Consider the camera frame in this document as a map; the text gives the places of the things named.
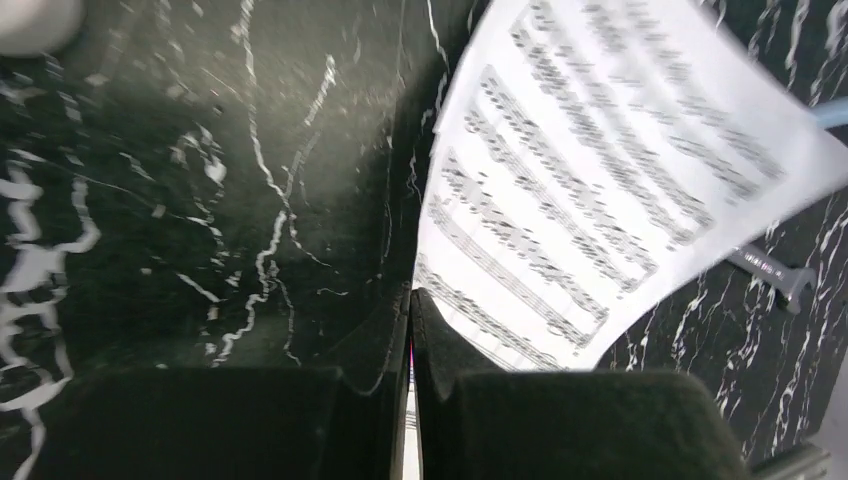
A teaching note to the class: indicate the sheet music page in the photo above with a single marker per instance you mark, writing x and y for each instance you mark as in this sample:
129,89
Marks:
591,158

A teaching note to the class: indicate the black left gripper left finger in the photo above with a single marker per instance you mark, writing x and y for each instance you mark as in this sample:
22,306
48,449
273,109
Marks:
342,417

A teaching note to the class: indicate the silver open-end wrench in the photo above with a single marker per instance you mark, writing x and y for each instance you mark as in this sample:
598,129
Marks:
789,282

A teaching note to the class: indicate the blue tripod music stand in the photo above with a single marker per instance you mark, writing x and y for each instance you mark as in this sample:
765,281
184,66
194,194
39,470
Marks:
831,114

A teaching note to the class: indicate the white PVC pipe frame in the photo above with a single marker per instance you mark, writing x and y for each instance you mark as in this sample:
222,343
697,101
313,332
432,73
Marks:
30,28

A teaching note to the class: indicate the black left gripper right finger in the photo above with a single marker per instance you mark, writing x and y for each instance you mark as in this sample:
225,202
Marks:
479,421

